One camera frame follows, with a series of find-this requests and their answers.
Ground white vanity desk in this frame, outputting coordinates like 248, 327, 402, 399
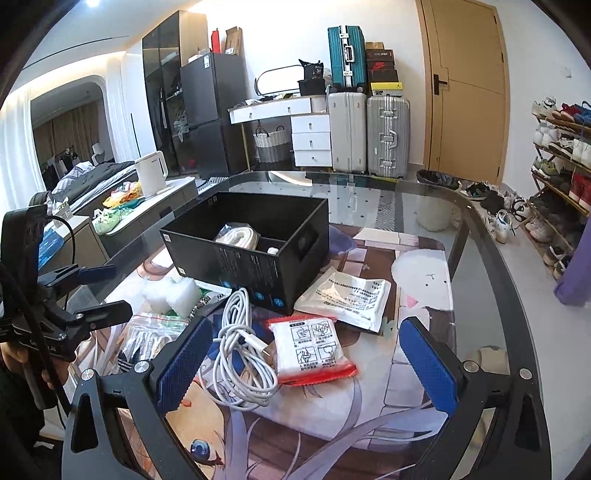
228, 95, 333, 169

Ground red-edged white packet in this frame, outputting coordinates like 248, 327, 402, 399
267, 313, 358, 386

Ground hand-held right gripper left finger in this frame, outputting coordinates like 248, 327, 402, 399
62, 316, 215, 480

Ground purple cloth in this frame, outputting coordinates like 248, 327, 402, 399
554, 249, 591, 305

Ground white charging cable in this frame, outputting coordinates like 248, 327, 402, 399
210, 287, 282, 409

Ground wooden shoe rack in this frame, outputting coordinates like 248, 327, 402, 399
529, 97, 591, 282

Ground pile of sneakers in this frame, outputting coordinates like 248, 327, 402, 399
457, 181, 532, 244

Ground white suitcase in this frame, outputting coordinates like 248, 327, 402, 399
327, 91, 369, 175

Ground dark glass cabinet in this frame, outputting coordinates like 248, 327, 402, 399
141, 10, 208, 178

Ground person's left forearm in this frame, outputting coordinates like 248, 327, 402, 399
0, 369, 70, 480

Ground black storage box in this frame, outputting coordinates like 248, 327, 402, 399
159, 191, 329, 317

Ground silver suitcase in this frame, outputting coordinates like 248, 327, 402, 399
366, 95, 411, 180

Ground green snack bag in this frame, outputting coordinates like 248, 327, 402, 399
92, 203, 134, 232

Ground yellow snack bag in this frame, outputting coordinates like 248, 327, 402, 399
102, 182, 141, 208

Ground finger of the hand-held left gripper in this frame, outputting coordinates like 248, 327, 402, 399
37, 264, 117, 291
44, 300, 133, 341

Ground woven laundry basket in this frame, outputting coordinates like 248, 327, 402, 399
253, 126, 291, 162

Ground white trash bin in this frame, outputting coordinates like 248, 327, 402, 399
416, 170, 462, 232

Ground bed with dark bedding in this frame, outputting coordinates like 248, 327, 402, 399
28, 159, 139, 217

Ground black refrigerator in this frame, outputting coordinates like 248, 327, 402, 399
179, 52, 250, 178

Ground brown curtain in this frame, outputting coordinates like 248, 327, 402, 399
34, 104, 100, 160

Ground black bag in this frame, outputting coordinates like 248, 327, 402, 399
298, 59, 326, 97

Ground clear zip bag of socks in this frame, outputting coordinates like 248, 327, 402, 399
90, 313, 192, 377

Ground oval mirror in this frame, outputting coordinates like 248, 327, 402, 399
254, 65, 308, 99

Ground person's left hand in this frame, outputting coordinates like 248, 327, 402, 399
0, 342, 63, 391

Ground dark red shoebox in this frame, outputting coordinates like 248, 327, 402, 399
367, 61, 398, 83

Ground white foil packet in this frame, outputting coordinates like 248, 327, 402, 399
294, 267, 392, 334

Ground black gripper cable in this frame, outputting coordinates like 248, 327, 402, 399
44, 216, 78, 324

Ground white foam block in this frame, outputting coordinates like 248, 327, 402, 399
141, 277, 204, 319

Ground wooden door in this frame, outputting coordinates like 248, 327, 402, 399
416, 0, 511, 185

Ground teal suitcase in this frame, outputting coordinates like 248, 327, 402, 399
328, 25, 366, 93

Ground rows of shoes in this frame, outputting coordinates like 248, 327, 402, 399
531, 98, 591, 280

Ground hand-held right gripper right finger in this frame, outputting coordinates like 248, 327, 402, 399
398, 318, 552, 480

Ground grey side cabinet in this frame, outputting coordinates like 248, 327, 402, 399
60, 178, 199, 259

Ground green white plastic packet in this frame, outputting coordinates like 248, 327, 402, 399
196, 284, 232, 319

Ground white electric kettle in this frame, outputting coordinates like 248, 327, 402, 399
135, 151, 168, 195

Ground printed cartoon table mat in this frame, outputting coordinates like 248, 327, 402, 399
74, 222, 462, 480

